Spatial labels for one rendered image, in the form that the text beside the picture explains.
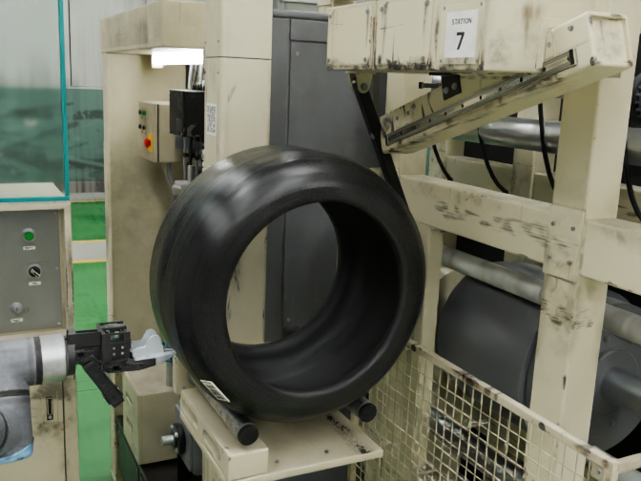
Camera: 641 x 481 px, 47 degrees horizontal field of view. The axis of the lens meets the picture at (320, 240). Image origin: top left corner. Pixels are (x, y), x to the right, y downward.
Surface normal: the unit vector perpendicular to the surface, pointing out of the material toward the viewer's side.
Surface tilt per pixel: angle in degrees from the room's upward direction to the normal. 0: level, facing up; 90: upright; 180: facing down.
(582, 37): 90
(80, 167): 90
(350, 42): 90
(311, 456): 0
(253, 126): 90
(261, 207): 81
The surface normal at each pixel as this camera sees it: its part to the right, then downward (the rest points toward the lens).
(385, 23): -0.90, 0.06
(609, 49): 0.43, -0.11
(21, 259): 0.44, 0.21
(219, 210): -0.17, -0.32
